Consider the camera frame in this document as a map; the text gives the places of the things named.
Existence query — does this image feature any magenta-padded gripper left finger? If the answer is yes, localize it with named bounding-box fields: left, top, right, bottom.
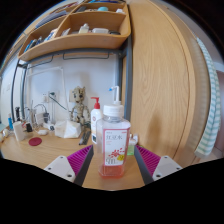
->
left=43, top=144, right=95, bottom=187

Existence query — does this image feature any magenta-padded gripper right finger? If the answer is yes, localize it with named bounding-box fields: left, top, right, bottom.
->
left=134, top=144, right=183, bottom=186

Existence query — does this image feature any clear drink bottle red liquid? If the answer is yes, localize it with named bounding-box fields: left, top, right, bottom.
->
left=96, top=104, right=132, bottom=178

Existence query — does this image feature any flat round red coaster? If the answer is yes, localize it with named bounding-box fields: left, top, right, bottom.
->
left=28, top=136, right=43, bottom=147

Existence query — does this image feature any white tissue pack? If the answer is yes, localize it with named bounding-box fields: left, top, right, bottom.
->
left=54, top=119, right=83, bottom=139

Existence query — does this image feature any small green bottle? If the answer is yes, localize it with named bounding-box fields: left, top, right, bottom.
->
left=127, top=133, right=139, bottom=156

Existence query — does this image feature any white power strip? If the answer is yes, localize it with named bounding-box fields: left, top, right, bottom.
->
left=43, top=121, right=56, bottom=132

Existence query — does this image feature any white pump bottle red top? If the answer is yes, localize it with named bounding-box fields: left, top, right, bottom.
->
left=90, top=96, right=104, bottom=145

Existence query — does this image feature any round cream pouch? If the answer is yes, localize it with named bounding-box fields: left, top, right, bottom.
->
left=0, top=128, right=11, bottom=143

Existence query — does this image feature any blue white tube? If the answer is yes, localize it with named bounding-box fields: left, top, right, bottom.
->
left=7, top=114, right=14, bottom=131

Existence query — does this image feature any black electric shaver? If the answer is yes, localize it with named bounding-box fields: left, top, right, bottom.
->
left=14, top=106, right=22, bottom=123

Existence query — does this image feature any green white striped towel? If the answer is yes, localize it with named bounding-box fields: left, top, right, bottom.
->
left=193, top=36, right=222, bottom=159

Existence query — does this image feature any clear spray bottle white head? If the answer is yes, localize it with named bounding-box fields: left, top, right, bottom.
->
left=108, top=85, right=125, bottom=107

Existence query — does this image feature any wooden shelf unit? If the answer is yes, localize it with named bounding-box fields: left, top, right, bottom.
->
left=17, top=1, right=132, bottom=63

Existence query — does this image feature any dark green cable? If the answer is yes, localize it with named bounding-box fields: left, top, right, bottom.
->
left=49, top=94, right=70, bottom=112

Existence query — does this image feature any white wall box blue mark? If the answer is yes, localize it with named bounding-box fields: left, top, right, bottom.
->
left=68, top=89, right=77, bottom=103

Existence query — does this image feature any grey metal shelf frame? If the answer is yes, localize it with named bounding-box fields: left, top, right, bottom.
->
left=9, top=34, right=134, bottom=123

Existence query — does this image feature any white wall pipe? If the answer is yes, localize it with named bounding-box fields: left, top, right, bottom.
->
left=25, top=66, right=66, bottom=122

